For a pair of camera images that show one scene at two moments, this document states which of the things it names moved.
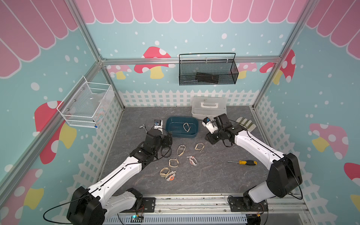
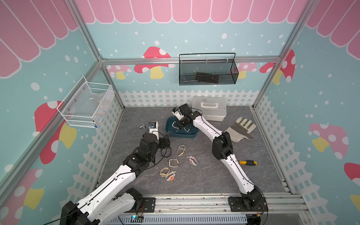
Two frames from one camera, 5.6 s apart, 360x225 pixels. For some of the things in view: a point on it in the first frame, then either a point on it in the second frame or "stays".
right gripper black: (209, 138) → (179, 125)
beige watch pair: (186, 127) stays
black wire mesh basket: (205, 69) stays
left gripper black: (166, 142) stays
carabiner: (192, 160) stays
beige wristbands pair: (201, 149) → (174, 126)
